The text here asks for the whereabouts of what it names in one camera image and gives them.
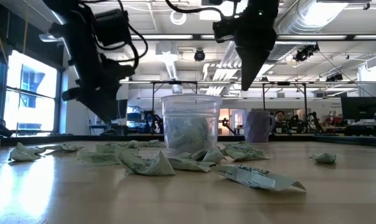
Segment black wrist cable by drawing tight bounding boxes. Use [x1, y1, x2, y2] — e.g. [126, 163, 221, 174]
[164, 0, 229, 22]
[91, 0, 149, 72]

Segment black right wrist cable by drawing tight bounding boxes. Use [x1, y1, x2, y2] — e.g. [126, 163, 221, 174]
[164, 0, 229, 22]

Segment black aluminium table frame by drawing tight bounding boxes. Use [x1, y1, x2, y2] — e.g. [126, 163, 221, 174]
[0, 133, 376, 149]

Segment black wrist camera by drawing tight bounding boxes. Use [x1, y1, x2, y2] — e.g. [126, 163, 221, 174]
[212, 17, 239, 44]
[94, 8, 133, 48]

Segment black computer monitor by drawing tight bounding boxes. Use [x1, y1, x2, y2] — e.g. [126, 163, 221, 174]
[341, 96, 376, 121]
[118, 98, 129, 119]

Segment white ceiling fin panel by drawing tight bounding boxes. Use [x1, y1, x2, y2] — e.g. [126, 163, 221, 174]
[202, 42, 243, 96]

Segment large bright window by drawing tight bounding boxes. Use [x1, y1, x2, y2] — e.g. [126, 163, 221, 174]
[0, 49, 63, 136]

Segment black background rig frame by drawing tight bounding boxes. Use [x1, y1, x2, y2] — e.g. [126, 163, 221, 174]
[261, 81, 309, 125]
[150, 80, 198, 134]

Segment person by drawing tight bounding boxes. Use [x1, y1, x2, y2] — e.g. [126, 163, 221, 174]
[273, 110, 287, 126]

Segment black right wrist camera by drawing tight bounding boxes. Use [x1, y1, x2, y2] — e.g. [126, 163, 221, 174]
[212, 17, 239, 44]

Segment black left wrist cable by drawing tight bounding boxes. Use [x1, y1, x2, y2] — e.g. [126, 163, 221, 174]
[91, 0, 149, 72]

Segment clear plastic cup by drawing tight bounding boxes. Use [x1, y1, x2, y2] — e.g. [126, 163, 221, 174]
[160, 93, 223, 156]

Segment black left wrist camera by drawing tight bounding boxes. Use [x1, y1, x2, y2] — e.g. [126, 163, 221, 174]
[94, 8, 133, 48]

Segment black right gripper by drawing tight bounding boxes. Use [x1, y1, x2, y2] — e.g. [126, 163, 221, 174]
[235, 0, 281, 92]

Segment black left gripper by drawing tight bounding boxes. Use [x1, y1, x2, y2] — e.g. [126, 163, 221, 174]
[62, 12, 135, 123]

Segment black ceiling camera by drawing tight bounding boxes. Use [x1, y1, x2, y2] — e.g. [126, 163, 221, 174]
[193, 49, 206, 62]

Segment black ceiling spotlight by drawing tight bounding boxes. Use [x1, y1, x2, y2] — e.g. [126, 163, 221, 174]
[293, 43, 321, 62]
[326, 72, 344, 82]

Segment lavender faceted mug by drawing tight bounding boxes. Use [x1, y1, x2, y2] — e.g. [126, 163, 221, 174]
[244, 111, 277, 143]

